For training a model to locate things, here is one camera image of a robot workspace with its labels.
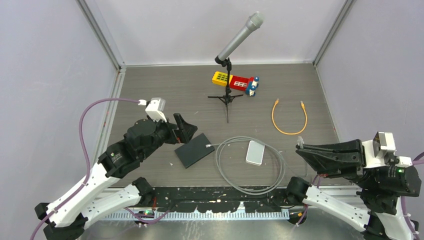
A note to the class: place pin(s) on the slotted cable duct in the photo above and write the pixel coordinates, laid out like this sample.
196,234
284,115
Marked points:
124,215

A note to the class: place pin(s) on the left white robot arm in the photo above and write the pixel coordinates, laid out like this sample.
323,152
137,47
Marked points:
69,216

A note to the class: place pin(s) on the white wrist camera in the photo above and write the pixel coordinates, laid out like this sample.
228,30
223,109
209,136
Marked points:
381,151
154,109

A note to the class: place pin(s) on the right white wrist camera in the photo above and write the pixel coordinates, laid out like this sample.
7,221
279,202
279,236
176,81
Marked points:
381,151

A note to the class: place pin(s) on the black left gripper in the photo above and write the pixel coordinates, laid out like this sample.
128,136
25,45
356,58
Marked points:
185,132

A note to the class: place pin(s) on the grey handheld microphone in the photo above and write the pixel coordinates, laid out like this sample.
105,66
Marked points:
253,23

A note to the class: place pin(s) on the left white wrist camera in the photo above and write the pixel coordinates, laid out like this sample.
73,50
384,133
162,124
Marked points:
154,109

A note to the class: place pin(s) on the colourful toy block vehicle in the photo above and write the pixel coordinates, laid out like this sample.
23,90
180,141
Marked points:
246,85

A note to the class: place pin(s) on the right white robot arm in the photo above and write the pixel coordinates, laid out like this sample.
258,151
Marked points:
384,180

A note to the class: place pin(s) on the black microphone tripod stand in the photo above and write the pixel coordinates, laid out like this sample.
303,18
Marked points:
227,98

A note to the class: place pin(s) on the black network switch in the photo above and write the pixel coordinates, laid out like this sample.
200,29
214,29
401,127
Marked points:
192,152

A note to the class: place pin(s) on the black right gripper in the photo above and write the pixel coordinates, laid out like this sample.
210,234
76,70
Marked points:
346,154

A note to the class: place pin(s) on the white network switch box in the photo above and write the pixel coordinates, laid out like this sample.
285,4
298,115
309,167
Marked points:
255,153

